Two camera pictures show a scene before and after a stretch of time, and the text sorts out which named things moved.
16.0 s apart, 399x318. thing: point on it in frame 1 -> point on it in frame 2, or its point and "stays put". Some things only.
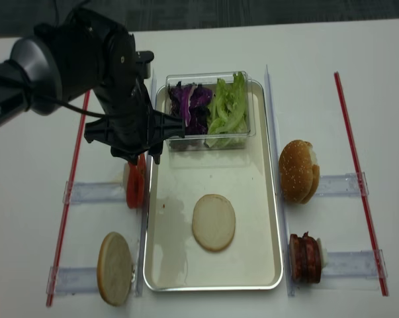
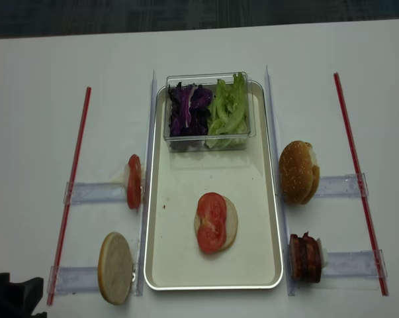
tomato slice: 134,184 -> 212,232
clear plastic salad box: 218,108 stays put
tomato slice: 140,181 -> 133,181
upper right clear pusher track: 345,185 stays put
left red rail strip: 59,262 stays put
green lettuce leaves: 227,110 stays put
